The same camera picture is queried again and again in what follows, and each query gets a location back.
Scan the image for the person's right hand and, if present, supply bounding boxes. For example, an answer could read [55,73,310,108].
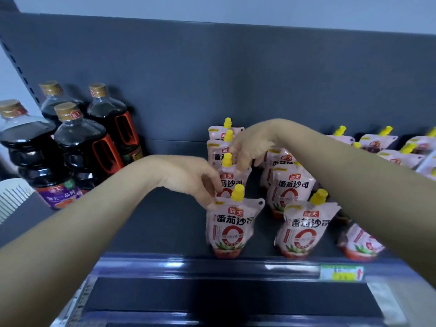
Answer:
[228,119,291,172]

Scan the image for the person's left hand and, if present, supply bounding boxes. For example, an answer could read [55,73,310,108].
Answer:
[158,156,224,210]

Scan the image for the yellow cap sauce pouch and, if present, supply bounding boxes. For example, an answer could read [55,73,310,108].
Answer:
[218,152,253,198]
[205,184,266,259]

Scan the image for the person's right forearm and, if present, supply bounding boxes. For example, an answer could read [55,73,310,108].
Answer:
[279,119,436,290]

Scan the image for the person's left forearm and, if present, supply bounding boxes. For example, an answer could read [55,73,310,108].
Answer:
[0,156,162,327]

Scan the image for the rows of tomato pouches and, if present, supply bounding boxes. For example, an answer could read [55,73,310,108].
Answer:
[207,117,387,263]

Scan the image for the dark grey shelf unit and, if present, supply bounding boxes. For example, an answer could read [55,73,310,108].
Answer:
[0,12,436,327]

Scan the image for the rows of dark print pouches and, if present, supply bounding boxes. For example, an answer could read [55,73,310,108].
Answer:
[326,125,436,182]

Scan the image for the green yellow price label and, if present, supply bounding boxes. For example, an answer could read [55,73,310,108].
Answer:
[319,264,364,282]

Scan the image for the dark soy sauce bottle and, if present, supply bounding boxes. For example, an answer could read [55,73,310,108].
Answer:
[38,80,86,127]

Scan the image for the large soy sauce bottle purple label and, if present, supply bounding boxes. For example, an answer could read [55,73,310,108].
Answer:
[0,99,83,210]

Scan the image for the white ribbed plastic basket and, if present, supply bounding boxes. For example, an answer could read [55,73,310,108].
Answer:
[0,178,35,225]

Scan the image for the clear price tag rail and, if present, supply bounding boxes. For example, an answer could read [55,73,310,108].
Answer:
[91,253,436,281]

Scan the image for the soy sauce bottle red handle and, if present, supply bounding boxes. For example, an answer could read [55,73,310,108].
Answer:
[85,83,144,167]
[53,102,120,195]

